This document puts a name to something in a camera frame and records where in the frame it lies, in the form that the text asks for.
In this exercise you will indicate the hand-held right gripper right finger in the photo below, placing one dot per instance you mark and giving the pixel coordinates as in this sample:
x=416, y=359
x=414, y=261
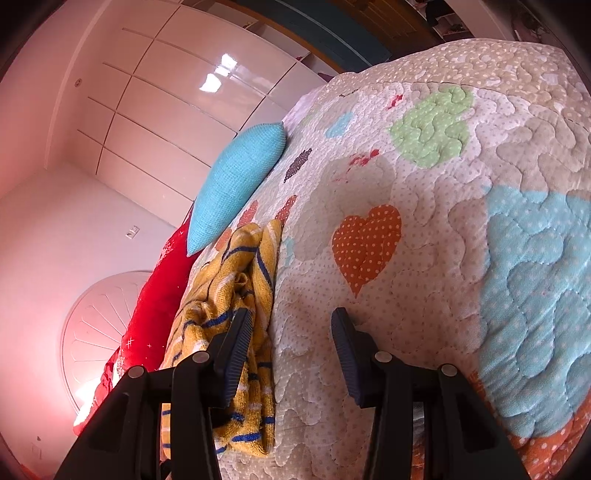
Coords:
x=345, y=355

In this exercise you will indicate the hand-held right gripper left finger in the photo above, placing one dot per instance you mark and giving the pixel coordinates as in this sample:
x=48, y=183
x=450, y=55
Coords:
x=238, y=353

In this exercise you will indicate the yellow striped knit sweater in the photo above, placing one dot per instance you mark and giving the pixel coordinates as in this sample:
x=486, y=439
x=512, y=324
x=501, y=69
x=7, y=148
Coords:
x=221, y=281

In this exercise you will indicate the red blanket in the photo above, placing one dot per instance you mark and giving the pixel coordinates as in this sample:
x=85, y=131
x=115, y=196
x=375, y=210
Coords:
x=157, y=300

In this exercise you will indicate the round white ceiling lamp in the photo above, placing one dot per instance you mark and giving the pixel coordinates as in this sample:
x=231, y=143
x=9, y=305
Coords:
x=99, y=332

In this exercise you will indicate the light blue pillow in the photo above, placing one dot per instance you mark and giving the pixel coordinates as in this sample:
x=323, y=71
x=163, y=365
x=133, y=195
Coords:
x=235, y=184

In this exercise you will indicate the quilted patchwork bed blanket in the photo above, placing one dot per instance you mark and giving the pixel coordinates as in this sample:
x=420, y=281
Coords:
x=438, y=194

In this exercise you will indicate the white glossy wardrobe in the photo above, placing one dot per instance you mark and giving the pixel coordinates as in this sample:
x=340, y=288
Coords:
x=161, y=115

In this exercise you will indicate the cluttered shoe rack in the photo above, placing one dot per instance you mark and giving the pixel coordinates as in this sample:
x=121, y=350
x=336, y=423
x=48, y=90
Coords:
x=450, y=18

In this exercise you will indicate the white wall socket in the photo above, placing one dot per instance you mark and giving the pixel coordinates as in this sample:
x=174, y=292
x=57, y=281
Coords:
x=133, y=232

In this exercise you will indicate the wooden door frame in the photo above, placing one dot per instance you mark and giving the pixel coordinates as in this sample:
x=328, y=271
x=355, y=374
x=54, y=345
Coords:
x=397, y=23

